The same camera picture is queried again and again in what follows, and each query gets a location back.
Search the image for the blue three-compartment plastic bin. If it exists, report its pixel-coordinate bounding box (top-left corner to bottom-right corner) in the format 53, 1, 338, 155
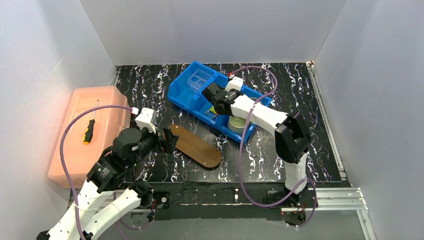
167, 61, 262, 145

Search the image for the oval wooden tray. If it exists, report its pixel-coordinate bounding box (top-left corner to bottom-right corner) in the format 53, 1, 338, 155
168, 124, 222, 170

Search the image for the light green ceramic mug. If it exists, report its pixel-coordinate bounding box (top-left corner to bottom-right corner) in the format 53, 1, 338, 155
227, 116, 246, 136

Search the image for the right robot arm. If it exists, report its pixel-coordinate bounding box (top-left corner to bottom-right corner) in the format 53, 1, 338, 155
202, 82, 311, 206

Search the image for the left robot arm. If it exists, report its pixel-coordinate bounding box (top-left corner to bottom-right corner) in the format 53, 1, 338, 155
36, 127, 179, 240

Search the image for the green toothpaste tube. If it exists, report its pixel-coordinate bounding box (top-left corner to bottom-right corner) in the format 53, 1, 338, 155
209, 106, 217, 115

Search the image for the clear plastic holder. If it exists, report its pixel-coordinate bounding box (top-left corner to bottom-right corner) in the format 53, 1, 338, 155
187, 69, 213, 91

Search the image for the pink plastic storage box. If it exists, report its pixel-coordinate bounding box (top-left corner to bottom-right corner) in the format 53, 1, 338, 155
61, 86, 131, 189

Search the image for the yellow black screwdriver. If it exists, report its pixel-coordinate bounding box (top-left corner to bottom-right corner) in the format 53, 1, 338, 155
83, 110, 96, 145

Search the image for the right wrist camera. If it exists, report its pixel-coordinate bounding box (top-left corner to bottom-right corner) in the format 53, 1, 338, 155
225, 76, 244, 92

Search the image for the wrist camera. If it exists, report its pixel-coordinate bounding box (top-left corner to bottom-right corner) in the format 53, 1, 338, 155
135, 107, 157, 134
225, 76, 244, 92

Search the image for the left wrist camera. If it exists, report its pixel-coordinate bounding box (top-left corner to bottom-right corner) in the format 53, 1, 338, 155
135, 107, 157, 134

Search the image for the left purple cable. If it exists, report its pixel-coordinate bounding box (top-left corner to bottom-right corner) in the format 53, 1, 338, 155
59, 104, 134, 240

